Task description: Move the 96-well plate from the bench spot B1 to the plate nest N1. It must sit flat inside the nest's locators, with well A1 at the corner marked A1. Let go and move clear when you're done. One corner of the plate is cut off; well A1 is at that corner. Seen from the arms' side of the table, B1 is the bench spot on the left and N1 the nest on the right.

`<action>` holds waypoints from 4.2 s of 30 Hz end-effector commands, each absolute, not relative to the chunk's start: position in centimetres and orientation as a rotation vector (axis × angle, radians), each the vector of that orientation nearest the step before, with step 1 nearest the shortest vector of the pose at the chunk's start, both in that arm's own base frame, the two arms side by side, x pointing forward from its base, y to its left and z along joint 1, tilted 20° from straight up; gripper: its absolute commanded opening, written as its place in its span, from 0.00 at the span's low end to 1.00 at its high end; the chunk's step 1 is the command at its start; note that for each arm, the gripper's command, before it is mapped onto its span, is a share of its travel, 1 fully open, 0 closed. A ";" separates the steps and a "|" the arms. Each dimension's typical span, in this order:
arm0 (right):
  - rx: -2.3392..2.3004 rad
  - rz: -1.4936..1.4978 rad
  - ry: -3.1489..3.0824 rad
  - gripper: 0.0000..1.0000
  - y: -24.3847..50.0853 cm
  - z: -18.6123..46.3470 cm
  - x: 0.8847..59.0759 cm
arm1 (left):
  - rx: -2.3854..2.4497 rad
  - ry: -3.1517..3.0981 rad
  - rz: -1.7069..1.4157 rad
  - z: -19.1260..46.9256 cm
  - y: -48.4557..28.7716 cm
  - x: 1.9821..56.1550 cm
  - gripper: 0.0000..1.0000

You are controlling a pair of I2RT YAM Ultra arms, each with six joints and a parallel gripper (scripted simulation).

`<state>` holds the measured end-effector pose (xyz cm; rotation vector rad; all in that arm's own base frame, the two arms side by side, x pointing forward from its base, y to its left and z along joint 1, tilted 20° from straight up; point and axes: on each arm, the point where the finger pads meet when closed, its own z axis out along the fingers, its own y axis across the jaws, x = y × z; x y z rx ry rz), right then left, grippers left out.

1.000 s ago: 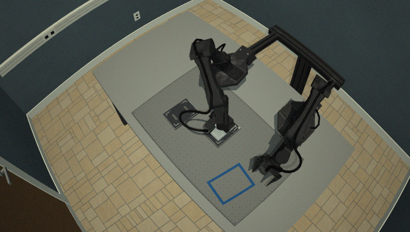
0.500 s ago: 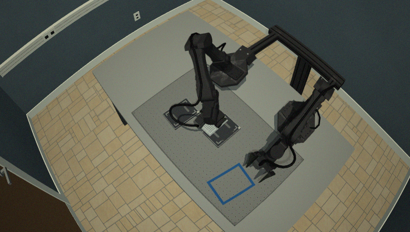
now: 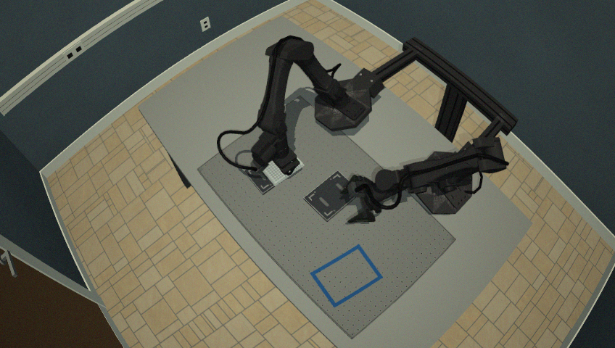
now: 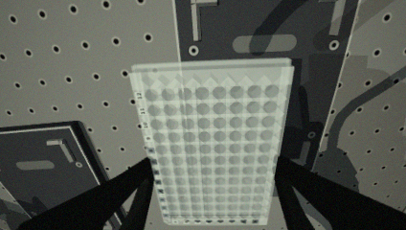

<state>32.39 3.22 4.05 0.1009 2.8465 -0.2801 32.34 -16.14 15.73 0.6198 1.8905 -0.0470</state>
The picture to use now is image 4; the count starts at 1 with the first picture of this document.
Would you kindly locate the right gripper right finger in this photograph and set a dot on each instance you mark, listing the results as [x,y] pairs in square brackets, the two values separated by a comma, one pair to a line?
[342,207]

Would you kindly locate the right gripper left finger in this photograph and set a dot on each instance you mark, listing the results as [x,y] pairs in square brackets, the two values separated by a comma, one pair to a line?
[93,208]

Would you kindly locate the grey perforated base plate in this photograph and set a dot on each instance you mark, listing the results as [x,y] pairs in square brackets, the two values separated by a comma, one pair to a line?
[69,60]

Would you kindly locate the clear well plate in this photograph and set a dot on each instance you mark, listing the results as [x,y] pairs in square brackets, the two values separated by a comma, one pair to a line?
[200,103]

